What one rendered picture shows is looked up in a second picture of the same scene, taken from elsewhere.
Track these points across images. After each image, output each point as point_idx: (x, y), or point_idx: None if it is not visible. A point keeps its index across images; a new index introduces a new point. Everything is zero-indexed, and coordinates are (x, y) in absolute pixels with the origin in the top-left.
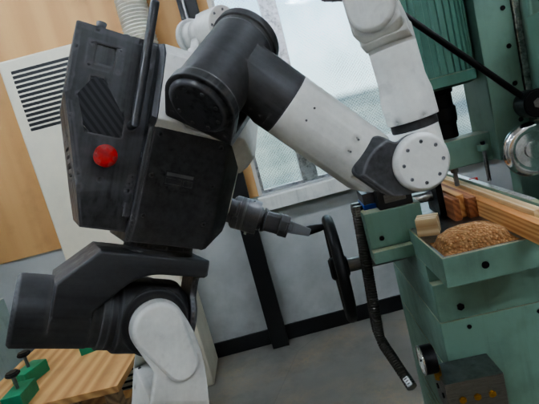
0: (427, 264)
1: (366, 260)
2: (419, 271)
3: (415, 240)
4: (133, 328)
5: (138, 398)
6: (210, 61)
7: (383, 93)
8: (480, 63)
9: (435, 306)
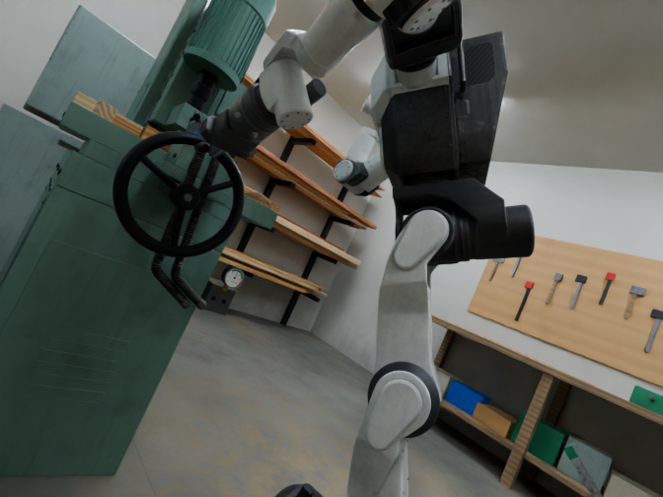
0: (243, 212)
1: (207, 196)
2: (205, 213)
3: (230, 191)
4: None
5: (429, 302)
6: None
7: (367, 154)
8: None
9: (226, 241)
